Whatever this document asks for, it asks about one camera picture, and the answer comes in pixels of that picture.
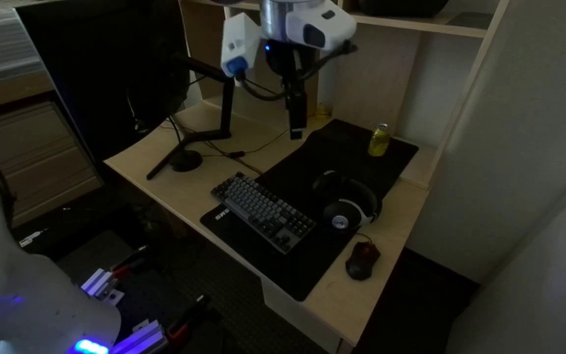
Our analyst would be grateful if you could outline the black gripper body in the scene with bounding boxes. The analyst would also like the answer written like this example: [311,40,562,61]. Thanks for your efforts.
[261,38,311,103]

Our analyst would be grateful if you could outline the black and silver headphones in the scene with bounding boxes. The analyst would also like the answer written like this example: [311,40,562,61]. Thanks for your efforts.
[309,168,383,234]

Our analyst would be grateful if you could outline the black gooseneck desk lamp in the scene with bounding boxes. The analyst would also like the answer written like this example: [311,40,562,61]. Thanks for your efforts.
[165,67,291,175]

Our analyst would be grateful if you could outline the curved black computer monitor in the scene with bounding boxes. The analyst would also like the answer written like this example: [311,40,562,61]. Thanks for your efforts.
[16,0,191,164]

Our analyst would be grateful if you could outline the large black desk mat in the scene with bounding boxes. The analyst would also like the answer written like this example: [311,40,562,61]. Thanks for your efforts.
[199,116,423,305]

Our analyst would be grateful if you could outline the small yellow bottle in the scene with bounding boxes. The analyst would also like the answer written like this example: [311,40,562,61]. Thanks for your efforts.
[368,122,395,162]

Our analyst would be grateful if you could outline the grey mechanical keyboard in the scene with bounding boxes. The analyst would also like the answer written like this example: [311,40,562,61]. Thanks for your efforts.
[208,172,320,258]

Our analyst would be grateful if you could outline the black bag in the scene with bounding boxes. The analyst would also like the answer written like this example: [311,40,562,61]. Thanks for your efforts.
[348,0,454,20]

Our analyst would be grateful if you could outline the light wooden shelf unit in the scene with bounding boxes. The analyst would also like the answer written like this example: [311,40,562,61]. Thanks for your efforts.
[177,0,515,193]

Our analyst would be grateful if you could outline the black and red mouse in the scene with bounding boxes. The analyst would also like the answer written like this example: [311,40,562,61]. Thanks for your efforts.
[344,240,383,286]

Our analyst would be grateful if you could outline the white clamp block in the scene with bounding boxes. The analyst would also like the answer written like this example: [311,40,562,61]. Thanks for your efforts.
[79,264,128,307]
[108,319,169,354]

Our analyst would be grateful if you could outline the brown wooden cabinet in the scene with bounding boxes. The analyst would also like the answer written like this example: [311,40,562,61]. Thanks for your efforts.
[0,69,106,229]

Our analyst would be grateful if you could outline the white ribbed panel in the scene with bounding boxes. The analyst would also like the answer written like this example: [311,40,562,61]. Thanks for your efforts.
[0,4,53,85]

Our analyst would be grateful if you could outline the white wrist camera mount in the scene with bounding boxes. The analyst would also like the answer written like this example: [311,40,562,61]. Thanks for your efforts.
[218,10,263,81]

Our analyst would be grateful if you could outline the dark lamp cord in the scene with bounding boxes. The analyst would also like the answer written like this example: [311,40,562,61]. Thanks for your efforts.
[201,126,299,177]

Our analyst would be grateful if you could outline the thin mouse cable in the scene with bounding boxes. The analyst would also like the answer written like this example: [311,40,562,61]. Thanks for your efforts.
[356,229,381,248]

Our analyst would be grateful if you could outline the thin black monitor cable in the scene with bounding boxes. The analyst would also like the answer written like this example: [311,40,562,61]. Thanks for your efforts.
[124,85,149,138]

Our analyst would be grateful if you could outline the red black cable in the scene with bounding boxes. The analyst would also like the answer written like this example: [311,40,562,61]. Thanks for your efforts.
[163,291,210,345]
[108,242,151,278]

